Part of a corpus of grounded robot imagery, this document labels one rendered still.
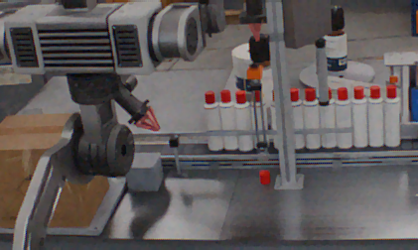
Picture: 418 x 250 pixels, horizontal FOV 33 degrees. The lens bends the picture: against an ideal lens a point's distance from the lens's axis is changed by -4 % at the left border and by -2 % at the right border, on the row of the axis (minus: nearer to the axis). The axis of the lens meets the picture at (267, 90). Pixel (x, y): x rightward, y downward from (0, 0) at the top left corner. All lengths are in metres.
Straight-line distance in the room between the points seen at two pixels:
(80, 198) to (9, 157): 0.24
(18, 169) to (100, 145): 0.35
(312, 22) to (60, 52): 0.73
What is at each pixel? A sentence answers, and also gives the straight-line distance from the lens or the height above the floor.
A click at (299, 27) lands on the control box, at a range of 2.07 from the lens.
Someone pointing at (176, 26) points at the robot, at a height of 1.49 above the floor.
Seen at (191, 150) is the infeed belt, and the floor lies 0.88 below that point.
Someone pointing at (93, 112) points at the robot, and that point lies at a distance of 1.88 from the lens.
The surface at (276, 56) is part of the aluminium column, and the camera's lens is 2.12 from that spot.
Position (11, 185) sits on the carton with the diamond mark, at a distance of 2.21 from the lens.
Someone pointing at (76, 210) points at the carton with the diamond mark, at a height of 0.91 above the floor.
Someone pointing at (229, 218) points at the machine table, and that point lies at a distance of 2.16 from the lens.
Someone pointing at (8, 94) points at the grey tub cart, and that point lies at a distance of 4.74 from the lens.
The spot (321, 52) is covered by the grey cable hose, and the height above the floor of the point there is 1.25.
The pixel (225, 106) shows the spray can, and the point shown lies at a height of 1.04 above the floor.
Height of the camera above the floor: 1.99
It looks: 23 degrees down
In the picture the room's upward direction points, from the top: 5 degrees counter-clockwise
